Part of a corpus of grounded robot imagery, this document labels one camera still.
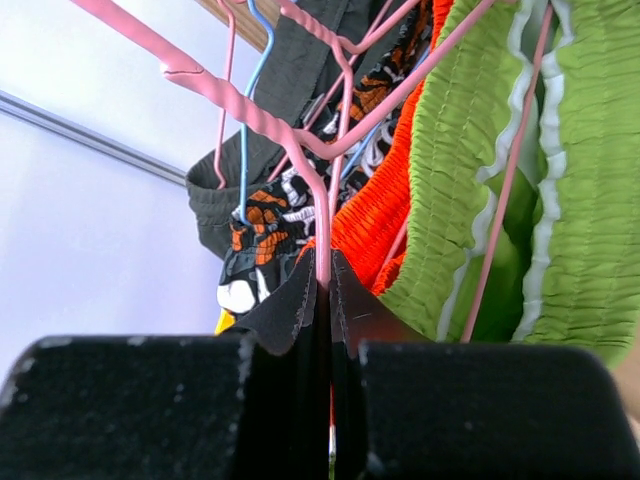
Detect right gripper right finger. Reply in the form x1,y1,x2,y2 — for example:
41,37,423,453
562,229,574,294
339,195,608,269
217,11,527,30
330,252,639,479

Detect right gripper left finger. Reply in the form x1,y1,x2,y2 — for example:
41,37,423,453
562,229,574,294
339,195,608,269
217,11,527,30
1,251,329,479

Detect camouflage orange black shorts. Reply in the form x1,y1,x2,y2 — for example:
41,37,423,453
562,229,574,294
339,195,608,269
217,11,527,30
217,1,433,321

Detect bright orange shorts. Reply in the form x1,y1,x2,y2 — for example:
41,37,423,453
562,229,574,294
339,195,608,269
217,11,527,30
294,0,456,296

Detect lime green shorts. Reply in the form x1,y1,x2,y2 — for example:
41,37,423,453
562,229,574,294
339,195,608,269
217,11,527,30
382,1,639,366

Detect pink hanger with green shorts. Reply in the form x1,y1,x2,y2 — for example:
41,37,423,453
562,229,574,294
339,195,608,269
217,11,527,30
83,1,545,355

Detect pink hanger with orange shorts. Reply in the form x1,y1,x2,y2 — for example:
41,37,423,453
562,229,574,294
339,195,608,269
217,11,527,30
264,0,426,221

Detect dark olive shorts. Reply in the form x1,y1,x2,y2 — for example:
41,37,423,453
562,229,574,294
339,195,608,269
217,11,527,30
185,0,396,261

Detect pink hanger leftmost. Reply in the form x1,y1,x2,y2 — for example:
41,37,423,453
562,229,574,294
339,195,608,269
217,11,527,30
212,0,239,190

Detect wooden clothes rack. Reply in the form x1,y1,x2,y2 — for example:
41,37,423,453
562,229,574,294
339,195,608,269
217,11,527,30
197,0,280,52

